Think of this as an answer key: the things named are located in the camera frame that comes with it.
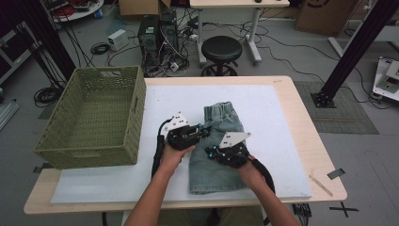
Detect white machine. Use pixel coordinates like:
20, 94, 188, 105
371, 56, 399, 103

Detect person's khaki trousers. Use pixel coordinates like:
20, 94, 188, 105
156, 206, 265, 226

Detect grey metal rails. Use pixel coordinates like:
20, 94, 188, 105
0, 100, 21, 131

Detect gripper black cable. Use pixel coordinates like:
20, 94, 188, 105
249, 157, 312, 226
151, 117, 176, 181

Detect tangle of floor cables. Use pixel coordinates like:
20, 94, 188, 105
158, 15, 203, 78

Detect small cardboard box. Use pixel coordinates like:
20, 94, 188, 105
118, 0, 172, 17

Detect black computer tower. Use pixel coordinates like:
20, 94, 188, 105
136, 14, 161, 69
159, 10, 181, 56

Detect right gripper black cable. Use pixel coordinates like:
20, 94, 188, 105
249, 157, 312, 226

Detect person's right hand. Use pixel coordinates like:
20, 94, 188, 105
234, 154, 268, 191

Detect person's left hand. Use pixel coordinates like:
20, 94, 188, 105
159, 142, 196, 177

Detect round white table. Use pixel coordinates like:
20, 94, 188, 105
43, 0, 105, 23

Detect large cardboard box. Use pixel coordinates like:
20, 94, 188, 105
295, 0, 361, 37

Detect small white box device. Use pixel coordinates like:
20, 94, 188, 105
106, 28, 130, 52

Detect light blue denim skirt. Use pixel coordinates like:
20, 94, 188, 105
188, 101, 248, 196

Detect black tape cross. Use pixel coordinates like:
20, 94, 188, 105
328, 202, 360, 218

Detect white foam mat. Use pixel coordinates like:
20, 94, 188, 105
50, 84, 313, 205

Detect black tape piece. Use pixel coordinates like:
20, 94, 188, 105
327, 168, 346, 181
32, 162, 55, 174

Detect grey floor mat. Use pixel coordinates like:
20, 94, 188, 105
293, 80, 380, 136

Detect coiled black cable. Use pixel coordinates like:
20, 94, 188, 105
89, 41, 111, 56

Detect white desk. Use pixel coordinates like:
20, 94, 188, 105
188, 0, 291, 66

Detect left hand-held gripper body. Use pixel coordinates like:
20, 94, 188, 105
161, 111, 205, 152

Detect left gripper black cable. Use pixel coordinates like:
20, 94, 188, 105
151, 117, 176, 181

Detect thin wooden stick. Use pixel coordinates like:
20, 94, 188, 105
309, 174, 334, 198

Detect black metal stand post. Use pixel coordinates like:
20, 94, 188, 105
12, 0, 78, 83
310, 0, 399, 109

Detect black round stool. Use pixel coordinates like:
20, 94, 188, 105
200, 35, 244, 77

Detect green woven basket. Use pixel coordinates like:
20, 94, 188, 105
33, 65, 148, 170

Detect bundle of black cables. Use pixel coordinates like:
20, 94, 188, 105
33, 85, 65, 108

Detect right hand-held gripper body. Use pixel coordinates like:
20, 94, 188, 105
215, 131, 252, 170

